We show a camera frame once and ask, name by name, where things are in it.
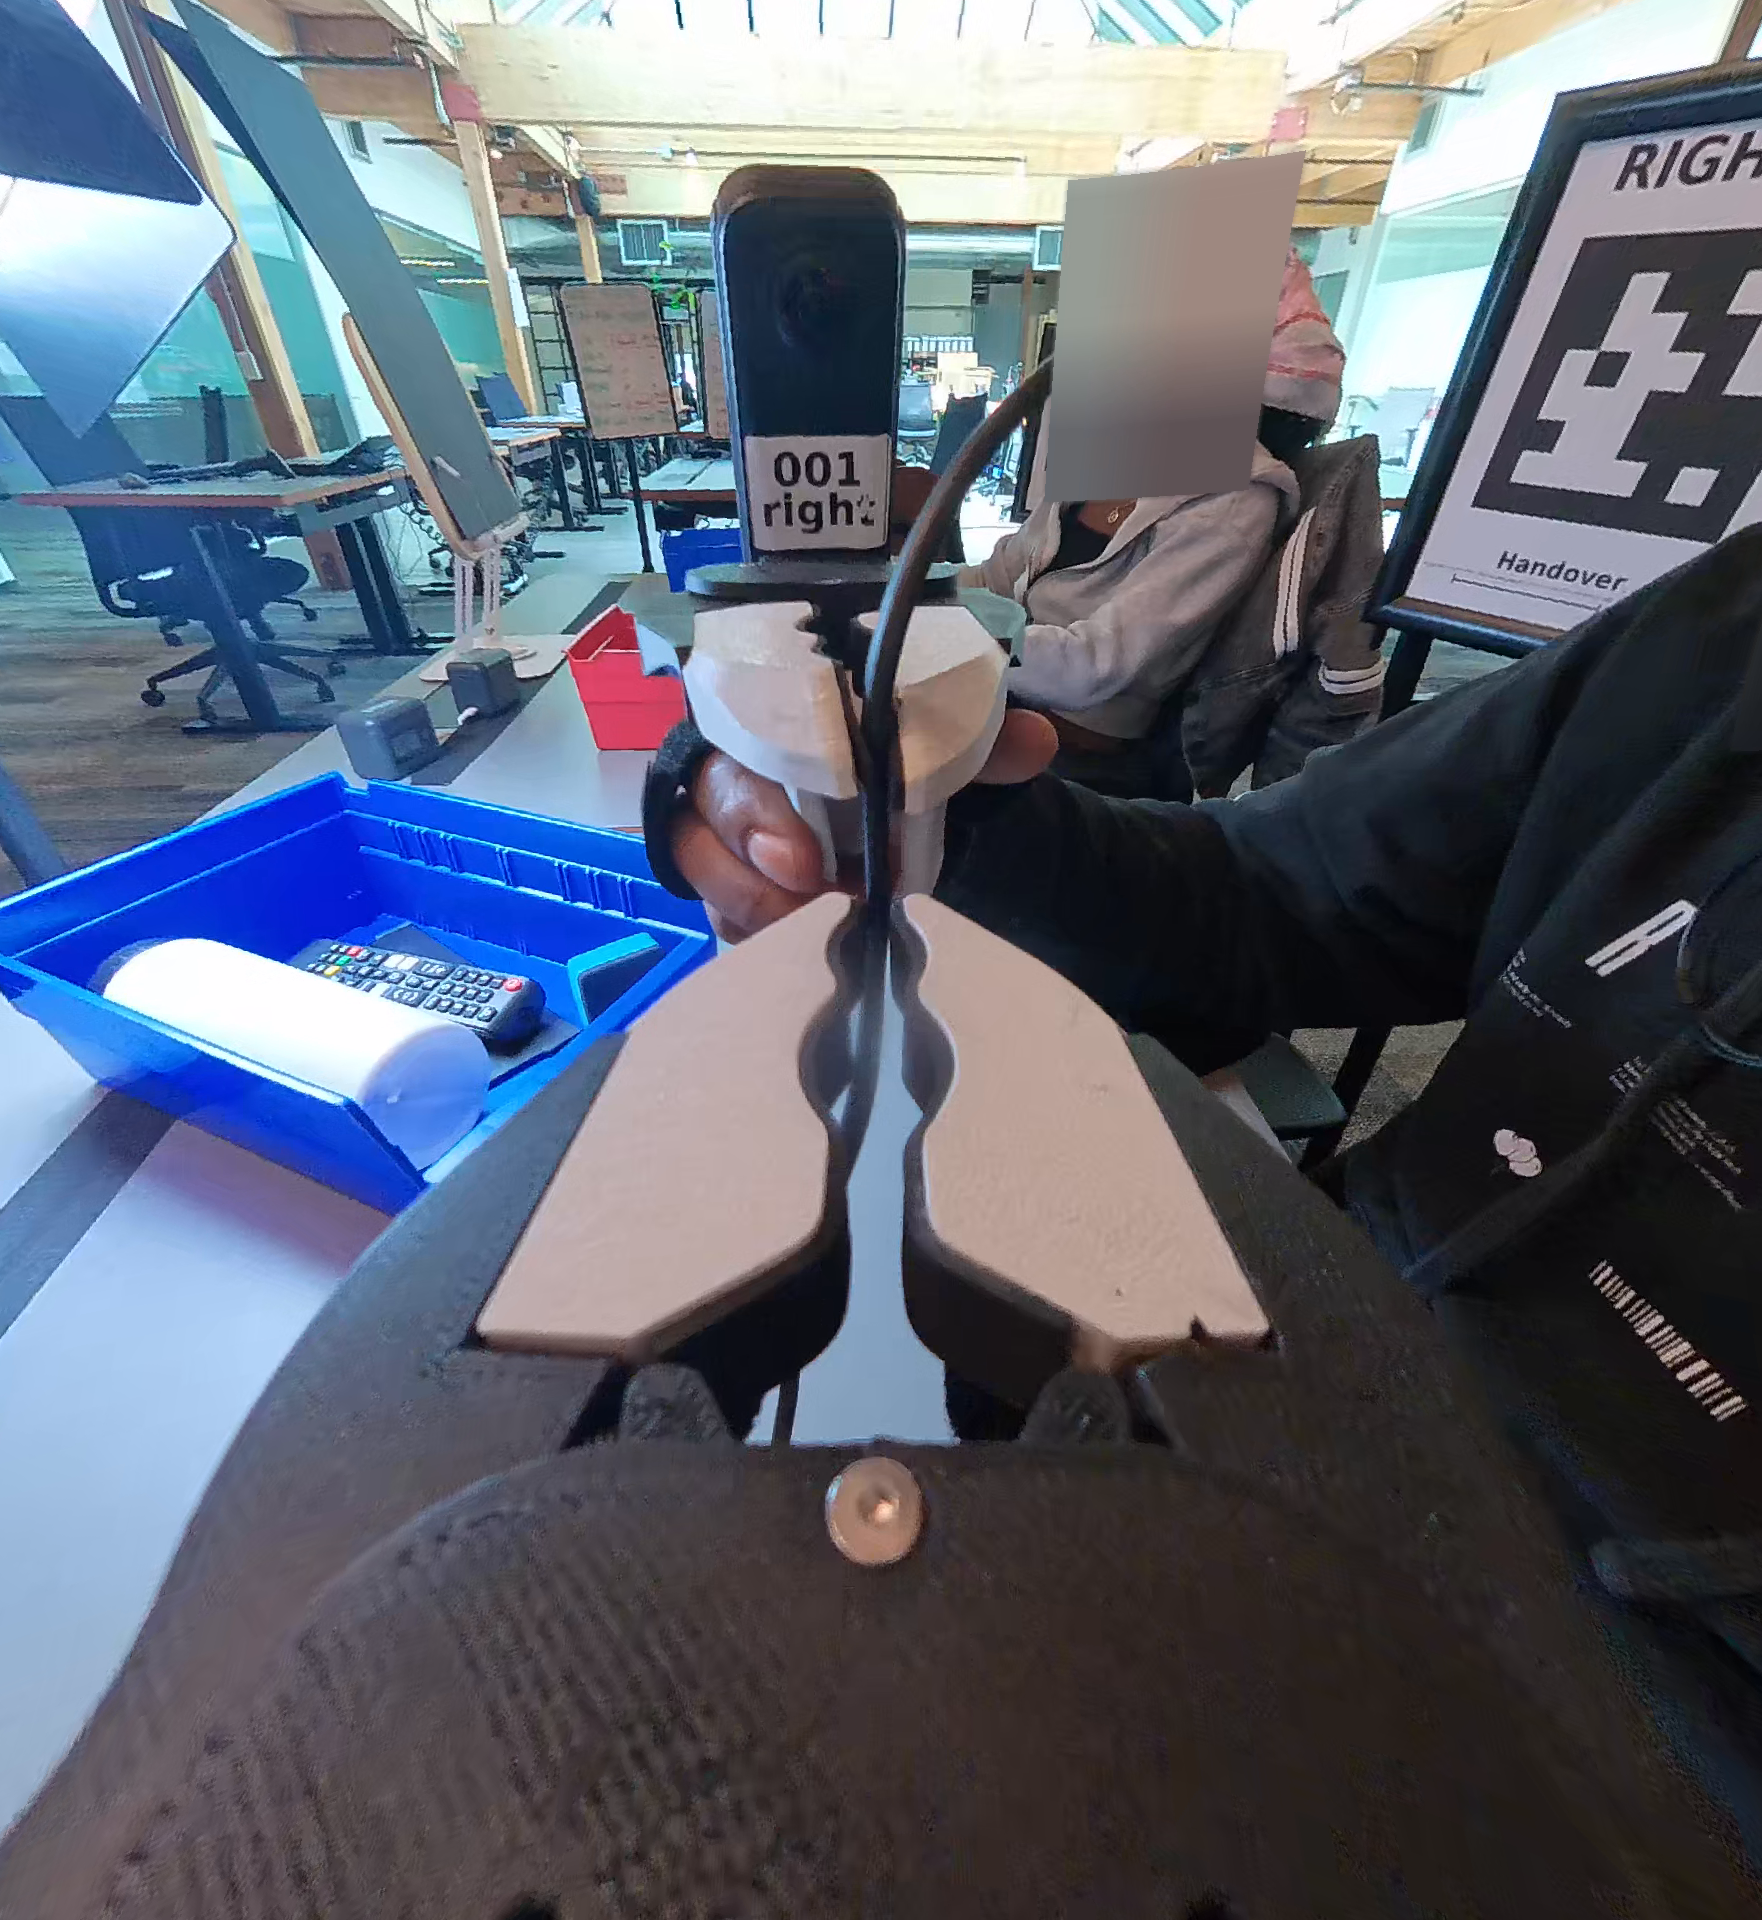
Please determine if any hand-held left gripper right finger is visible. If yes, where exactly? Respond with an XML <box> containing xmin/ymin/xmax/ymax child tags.
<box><xmin>894</xmin><ymin>892</ymin><xmax>1276</xmax><ymax>1412</ymax></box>

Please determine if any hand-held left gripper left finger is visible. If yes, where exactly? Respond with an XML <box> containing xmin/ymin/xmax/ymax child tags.
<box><xmin>473</xmin><ymin>892</ymin><xmax>861</xmax><ymax>1412</ymax></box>

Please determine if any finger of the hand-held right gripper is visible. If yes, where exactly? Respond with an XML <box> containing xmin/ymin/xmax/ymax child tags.
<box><xmin>684</xmin><ymin>603</ymin><xmax>861</xmax><ymax>801</ymax></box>
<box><xmin>880</xmin><ymin>603</ymin><xmax>1008</xmax><ymax>815</ymax></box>

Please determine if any black cable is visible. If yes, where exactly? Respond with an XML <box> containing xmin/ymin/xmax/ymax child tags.
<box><xmin>776</xmin><ymin>359</ymin><xmax>1058</xmax><ymax>1447</ymax></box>

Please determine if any person's right hand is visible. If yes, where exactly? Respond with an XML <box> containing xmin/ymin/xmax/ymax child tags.
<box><xmin>684</xmin><ymin>706</ymin><xmax>1063</xmax><ymax>947</ymax></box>

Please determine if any red plastic bin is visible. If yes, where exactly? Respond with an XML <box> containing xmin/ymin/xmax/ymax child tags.
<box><xmin>562</xmin><ymin>603</ymin><xmax>691</xmax><ymax>752</ymax></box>

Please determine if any whiteboard on stand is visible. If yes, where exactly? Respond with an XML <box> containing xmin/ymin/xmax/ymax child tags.
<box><xmin>556</xmin><ymin>279</ymin><xmax>682</xmax><ymax>441</ymax></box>

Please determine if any dark box with teal edge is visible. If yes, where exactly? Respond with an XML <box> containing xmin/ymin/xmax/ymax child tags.
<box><xmin>562</xmin><ymin>930</ymin><xmax>668</xmax><ymax>1035</ymax></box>

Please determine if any white metal board stand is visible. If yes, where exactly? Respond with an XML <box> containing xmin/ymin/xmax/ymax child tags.
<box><xmin>420</xmin><ymin>516</ymin><xmax>556</xmax><ymax>686</ymax></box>

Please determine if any black remote control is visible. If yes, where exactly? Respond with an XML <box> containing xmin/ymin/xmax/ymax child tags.
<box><xmin>285</xmin><ymin>935</ymin><xmax>550</xmax><ymax>1052</ymax></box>

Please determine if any white paper roll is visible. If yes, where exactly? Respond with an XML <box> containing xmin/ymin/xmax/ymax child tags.
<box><xmin>98</xmin><ymin>937</ymin><xmax>496</xmax><ymax>1175</ymax></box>

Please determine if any black wood-edged board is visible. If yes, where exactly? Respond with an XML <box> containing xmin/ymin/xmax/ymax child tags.
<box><xmin>145</xmin><ymin>0</ymin><xmax>527</xmax><ymax>545</ymax></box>

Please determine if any wooden office desk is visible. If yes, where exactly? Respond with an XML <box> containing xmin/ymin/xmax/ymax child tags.
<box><xmin>14</xmin><ymin>461</ymin><xmax>426</xmax><ymax>661</ymax></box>

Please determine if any black office chair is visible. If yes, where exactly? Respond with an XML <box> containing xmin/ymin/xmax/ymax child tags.
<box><xmin>0</xmin><ymin>387</ymin><xmax>341</xmax><ymax>735</ymax></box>

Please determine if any studio light panel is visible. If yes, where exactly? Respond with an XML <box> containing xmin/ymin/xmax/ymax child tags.
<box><xmin>0</xmin><ymin>0</ymin><xmax>243</xmax><ymax>470</ymax></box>

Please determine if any framed marker sign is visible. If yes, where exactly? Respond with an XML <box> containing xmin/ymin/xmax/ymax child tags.
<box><xmin>1364</xmin><ymin>60</ymin><xmax>1762</xmax><ymax>658</ymax></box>

